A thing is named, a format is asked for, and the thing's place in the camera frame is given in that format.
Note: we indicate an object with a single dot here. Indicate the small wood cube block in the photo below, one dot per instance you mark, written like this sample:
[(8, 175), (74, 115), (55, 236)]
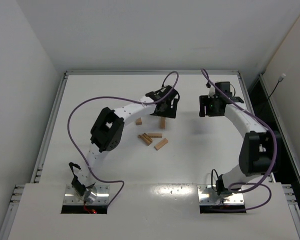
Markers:
[(138, 121)]

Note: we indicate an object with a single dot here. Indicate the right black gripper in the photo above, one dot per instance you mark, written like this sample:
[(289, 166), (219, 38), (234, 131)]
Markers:
[(205, 106)]

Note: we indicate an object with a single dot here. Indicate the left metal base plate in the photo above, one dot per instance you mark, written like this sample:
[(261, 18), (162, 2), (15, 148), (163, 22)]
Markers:
[(97, 195)]

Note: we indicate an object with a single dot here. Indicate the long wood block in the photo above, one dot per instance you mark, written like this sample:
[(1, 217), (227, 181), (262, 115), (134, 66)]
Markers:
[(162, 122), (161, 144), (155, 135)]

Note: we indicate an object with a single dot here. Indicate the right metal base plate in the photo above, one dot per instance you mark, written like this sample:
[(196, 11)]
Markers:
[(209, 197)]

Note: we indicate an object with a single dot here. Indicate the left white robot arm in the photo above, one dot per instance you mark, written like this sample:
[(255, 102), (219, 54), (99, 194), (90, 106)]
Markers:
[(107, 130)]

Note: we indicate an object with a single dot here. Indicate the metal base plate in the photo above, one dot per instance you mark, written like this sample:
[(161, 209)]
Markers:
[(209, 197), (97, 195)]

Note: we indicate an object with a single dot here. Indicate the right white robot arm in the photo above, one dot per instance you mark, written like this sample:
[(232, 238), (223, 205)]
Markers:
[(260, 152)]

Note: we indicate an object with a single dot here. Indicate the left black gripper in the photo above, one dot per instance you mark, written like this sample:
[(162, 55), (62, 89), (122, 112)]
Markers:
[(165, 111)]

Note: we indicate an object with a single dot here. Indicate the grooved wood block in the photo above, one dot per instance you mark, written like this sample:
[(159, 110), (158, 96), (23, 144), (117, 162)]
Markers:
[(146, 139)]

